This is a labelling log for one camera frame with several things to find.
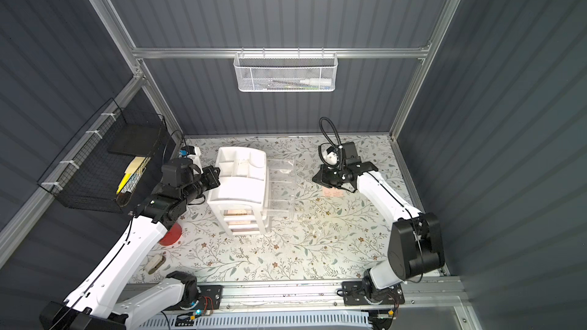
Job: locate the beige eraser block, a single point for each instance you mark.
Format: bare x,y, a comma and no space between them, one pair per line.
154,263

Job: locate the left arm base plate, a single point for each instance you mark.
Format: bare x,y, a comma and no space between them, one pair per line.
208,298

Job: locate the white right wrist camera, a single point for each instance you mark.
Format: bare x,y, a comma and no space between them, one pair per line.
330,155

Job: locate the red pencil cup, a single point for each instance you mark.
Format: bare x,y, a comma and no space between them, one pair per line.
172,236

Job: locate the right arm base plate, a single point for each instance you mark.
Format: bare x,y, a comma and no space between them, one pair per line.
361,293

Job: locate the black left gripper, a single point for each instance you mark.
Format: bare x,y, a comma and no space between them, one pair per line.
211,179

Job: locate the black notebook in basket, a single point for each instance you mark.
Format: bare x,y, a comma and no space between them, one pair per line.
134,141

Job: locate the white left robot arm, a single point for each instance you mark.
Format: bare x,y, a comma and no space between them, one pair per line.
95,303

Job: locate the pink postcards stack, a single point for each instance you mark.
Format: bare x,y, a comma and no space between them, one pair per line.
333,193

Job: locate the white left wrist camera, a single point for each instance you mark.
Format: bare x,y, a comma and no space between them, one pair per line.
191,152

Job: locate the yellow sticky notes pad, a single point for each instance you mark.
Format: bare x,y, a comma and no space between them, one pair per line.
134,165

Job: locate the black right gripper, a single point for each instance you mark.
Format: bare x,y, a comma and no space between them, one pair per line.
330,176

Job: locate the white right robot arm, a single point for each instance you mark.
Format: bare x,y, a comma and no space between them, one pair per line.
416,244

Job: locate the white marker in basket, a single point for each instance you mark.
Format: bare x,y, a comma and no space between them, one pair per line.
317,82

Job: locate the white desk drawer organizer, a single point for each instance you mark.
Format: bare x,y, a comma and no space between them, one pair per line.
241,200

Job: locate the white wire mesh basket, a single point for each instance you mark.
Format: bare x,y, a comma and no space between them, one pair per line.
281,74

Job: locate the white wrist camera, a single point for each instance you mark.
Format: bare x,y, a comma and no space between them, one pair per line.
330,155
191,152

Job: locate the black wire wall basket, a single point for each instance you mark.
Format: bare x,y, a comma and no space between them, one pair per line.
88,177

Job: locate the clear plastic drawer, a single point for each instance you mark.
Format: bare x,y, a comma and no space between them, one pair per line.
282,188

